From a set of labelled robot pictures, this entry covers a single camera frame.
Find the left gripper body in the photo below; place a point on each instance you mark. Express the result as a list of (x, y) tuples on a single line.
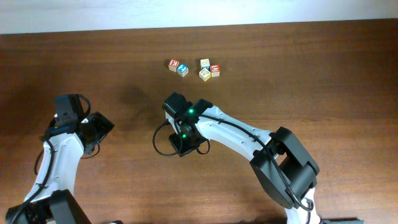
[(102, 126)]

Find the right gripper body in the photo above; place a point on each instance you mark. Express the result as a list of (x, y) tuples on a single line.
[(185, 142)]

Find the blue number 2 block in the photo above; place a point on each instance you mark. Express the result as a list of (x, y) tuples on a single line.
[(182, 70)]

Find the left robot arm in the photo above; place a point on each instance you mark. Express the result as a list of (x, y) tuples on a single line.
[(73, 134)]

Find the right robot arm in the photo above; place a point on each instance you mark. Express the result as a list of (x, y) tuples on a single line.
[(284, 168)]

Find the cream picture block middle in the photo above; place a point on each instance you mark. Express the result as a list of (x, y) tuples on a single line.
[(204, 74)]

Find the cream picture block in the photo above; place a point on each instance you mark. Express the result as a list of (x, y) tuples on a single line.
[(204, 74), (205, 63)]

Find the red number 3 block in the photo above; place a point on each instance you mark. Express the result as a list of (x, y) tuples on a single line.
[(173, 65)]

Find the red letter U block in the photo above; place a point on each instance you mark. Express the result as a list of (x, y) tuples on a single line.
[(215, 70)]

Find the cream picture block top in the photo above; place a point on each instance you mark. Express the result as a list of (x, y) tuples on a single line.
[(205, 63)]

